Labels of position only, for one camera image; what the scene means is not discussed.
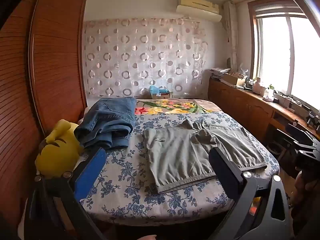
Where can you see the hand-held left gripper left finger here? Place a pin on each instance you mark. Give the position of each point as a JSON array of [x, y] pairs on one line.
[[90, 170]]

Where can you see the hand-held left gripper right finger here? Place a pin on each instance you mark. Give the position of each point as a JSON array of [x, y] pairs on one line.
[[225, 173]]

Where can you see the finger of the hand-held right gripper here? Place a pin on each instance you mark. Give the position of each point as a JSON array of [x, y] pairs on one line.
[[308, 152]]

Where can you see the grey pants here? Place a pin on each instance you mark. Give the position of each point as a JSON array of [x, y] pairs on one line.
[[175, 155]]

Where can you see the black chair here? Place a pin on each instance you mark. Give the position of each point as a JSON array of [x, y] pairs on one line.
[[285, 137]]

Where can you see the bed with blue floral sheet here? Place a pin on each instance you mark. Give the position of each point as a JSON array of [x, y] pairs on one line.
[[125, 180]]

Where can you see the yellow plush toy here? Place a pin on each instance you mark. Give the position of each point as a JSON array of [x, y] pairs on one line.
[[57, 152]]

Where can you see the blue jeans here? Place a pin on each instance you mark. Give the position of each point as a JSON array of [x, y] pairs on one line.
[[107, 122]]

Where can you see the long wooden cabinet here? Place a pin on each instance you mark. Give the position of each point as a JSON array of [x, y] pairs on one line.
[[240, 105]]

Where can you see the clear bottle with green cap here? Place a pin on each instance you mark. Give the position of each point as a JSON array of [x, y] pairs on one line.
[[269, 93]]

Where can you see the white jug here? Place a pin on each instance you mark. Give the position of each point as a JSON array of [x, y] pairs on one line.
[[257, 86]]

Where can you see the colourful floral blanket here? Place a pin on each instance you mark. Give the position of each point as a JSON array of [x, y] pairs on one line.
[[170, 106]]

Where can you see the open cardboard box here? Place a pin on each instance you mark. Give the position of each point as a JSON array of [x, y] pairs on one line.
[[233, 78]]

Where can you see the stack of papers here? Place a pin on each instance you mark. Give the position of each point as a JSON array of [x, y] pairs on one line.
[[218, 72]]

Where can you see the wooden framed window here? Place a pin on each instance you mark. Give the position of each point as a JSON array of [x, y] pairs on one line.
[[275, 50]]

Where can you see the wooden slatted wardrobe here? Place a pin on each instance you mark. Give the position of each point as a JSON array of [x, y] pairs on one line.
[[55, 67]]

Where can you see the pale window curtain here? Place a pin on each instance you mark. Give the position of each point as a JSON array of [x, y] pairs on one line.
[[232, 35]]

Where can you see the circle-patterned wall curtain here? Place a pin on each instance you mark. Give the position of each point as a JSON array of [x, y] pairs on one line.
[[140, 60]]

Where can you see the wall air conditioner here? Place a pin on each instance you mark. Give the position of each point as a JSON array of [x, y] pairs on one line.
[[197, 11]]

